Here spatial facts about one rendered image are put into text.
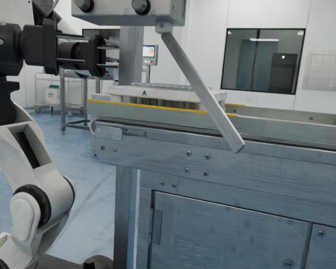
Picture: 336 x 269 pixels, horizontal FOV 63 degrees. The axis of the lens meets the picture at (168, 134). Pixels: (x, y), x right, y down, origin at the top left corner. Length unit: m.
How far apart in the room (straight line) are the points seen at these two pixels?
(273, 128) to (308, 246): 0.28
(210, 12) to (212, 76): 1.21
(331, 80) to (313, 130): 5.05
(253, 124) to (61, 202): 0.67
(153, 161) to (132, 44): 0.45
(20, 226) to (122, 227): 0.34
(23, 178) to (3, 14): 0.50
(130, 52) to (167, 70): 5.01
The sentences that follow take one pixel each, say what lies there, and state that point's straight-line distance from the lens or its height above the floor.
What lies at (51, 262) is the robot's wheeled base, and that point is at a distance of 1.44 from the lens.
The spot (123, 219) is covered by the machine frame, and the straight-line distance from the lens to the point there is 1.06.
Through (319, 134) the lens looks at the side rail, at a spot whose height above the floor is 0.93.
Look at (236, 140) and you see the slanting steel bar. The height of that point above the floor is 0.92.
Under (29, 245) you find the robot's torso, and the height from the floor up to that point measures 0.47.
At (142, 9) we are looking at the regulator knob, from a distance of 0.55.
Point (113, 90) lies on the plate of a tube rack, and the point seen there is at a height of 0.97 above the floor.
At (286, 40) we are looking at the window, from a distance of 5.60.
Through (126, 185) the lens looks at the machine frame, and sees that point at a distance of 1.00.
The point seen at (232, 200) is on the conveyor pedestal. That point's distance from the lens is 0.63.
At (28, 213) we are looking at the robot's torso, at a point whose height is 0.59.
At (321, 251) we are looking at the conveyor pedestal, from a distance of 0.69.
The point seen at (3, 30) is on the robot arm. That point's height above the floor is 1.08.
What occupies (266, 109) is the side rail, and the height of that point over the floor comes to 0.94.
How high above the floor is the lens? 1.01
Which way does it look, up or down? 12 degrees down
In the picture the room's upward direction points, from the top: 4 degrees clockwise
